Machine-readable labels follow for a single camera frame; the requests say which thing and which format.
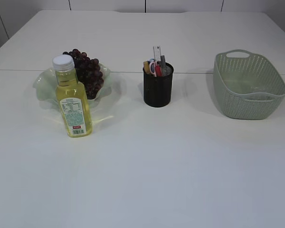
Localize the gold glitter pen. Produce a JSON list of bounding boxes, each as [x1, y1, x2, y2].
[[143, 61, 151, 75]]

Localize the red glitter pen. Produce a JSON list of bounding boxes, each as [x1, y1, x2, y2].
[[154, 65, 162, 77]]

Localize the pink scissors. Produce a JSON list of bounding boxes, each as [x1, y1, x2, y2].
[[150, 61, 160, 77]]

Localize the silver glitter pen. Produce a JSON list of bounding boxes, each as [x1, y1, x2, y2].
[[161, 55, 167, 73]]

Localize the yellow tea bottle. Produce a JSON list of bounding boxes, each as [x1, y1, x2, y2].
[[52, 55, 92, 138]]

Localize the clear plastic ruler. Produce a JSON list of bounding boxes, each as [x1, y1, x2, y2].
[[153, 46, 161, 62]]

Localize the purple grape bunch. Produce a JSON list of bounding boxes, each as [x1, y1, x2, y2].
[[63, 49, 104, 100]]

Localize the black mesh pen holder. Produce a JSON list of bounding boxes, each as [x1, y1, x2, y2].
[[142, 63, 174, 107]]

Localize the green wavy glass plate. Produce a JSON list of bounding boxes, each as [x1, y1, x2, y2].
[[33, 64, 112, 111]]

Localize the light green woven basket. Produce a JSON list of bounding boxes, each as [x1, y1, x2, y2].
[[213, 49, 285, 120]]

